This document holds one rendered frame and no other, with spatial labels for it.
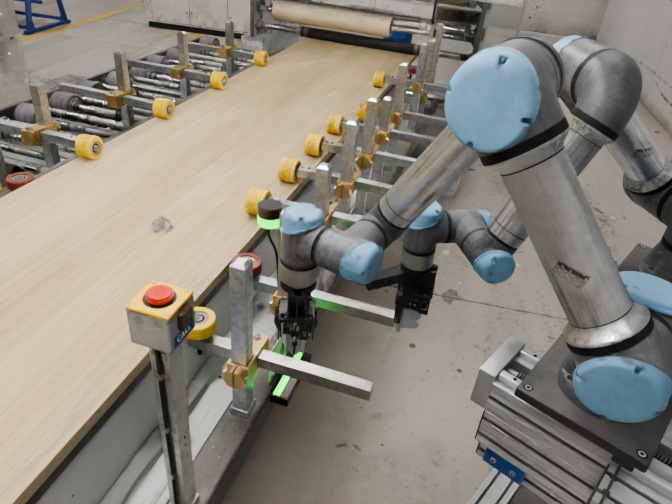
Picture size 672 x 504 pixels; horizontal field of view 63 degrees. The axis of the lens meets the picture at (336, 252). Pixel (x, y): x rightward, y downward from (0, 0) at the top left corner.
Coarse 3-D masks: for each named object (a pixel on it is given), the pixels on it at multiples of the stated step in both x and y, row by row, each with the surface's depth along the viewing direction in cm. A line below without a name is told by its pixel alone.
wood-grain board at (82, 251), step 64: (320, 64) 315; (384, 64) 327; (192, 128) 218; (256, 128) 224; (320, 128) 230; (64, 192) 166; (128, 192) 170; (192, 192) 173; (0, 256) 137; (64, 256) 139; (128, 256) 142; (192, 256) 144; (0, 320) 118; (64, 320) 120; (0, 384) 104; (64, 384) 105; (128, 384) 109; (0, 448) 92; (64, 448) 94
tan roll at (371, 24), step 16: (288, 16) 359; (304, 16) 356; (320, 16) 353; (336, 16) 350; (352, 16) 348; (368, 16) 346; (384, 16) 345; (368, 32) 350; (384, 32) 346; (416, 32) 344
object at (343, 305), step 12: (264, 276) 146; (264, 288) 144; (276, 288) 143; (324, 300) 140; (336, 300) 140; (348, 300) 140; (348, 312) 140; (360, 312) 138; (372, 312) 137; (384, 312) 138; (384, 324) 138
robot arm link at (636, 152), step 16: (560, 48) 108; (576, 48) 105; (592, 48) 102; (608, 48) 101; (576, 64) 103; (560, 96) 111; (640, 128) 116; (608, 144) 119; (624, 144) 117; (640, 144) 117; (656, 144) 121; (624, 160) 121; (640, 160) 120; (656, 160) 121; (624, 176) 131; (640, 176) 124; (656, 176) 123; (640, 192) 126; (656, 192) 125; (656, 208) 126
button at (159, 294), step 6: (150, 288) 79; (156, 288) 79; (162, 288) 79; (168, 288) 79; (150, 294) 78; (156, 294) 78; (162, 294) 78; (168, 294) 78; (150, 300) 77; (156, 300) 77; (162, 300) 77; (168, 300) 78
